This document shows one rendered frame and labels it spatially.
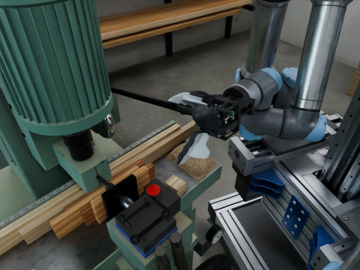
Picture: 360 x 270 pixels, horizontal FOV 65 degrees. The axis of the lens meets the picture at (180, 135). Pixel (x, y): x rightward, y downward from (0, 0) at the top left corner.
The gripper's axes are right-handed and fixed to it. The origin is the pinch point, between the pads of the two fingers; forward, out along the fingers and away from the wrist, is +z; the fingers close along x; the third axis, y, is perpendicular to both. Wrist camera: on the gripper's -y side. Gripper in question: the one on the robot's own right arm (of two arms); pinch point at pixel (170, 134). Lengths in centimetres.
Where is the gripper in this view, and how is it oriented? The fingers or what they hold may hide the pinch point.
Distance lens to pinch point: 57.2
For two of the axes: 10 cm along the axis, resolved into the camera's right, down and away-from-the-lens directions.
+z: -7.1, 4.4, -5.6
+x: 1.1, 8.5, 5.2
